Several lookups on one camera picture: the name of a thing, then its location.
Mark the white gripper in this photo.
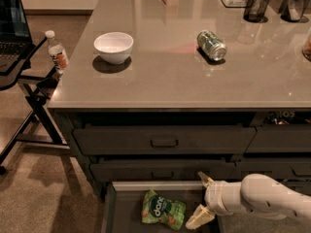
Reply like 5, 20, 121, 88
186, 172, 242, 230

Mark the green rice chip bag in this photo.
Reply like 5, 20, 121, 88
141, 189, 186, 230

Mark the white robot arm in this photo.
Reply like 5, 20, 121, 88
186, 172, 311, 230

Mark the middle left drawer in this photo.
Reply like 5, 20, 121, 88
89, 159, 234, 182

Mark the open bottom left drawer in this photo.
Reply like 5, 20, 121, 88
101, 181, 223, 233

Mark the middle right drawer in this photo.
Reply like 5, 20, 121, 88
230, 158, 311, 180

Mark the top right drawer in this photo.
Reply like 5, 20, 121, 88
246, 124, 311, 153

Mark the bottom right drawer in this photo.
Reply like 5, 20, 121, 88
281, 181, 311, 195

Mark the snack bag in drawer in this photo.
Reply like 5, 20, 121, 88
264, 111, 311, 125

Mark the top left drawer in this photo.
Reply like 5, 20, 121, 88
73, 125, 256, 155

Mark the green soda can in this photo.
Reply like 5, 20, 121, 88
197, 30, 226, 61

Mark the white ceramic bowl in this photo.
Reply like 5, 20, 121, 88
93, 32, 134, 65

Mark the black laptop stand table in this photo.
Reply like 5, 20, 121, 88
0, 36, 66, 175

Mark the black mesh cup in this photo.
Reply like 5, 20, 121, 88
243, 0, 270, 23

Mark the clear plastic water bottle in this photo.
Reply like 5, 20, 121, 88
45, 30, 69, 75

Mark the black laptop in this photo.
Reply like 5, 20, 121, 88
0, 0, 34, 75

